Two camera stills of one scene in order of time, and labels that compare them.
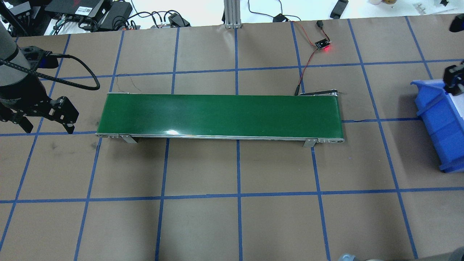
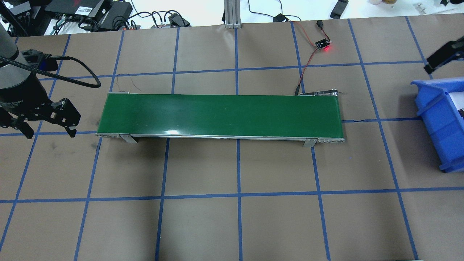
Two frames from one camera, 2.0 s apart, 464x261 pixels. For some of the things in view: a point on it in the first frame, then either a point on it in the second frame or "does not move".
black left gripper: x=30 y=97 does not move
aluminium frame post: x=232 y=14 does not move
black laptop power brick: x=117 y=16 does not move
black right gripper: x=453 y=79 to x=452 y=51
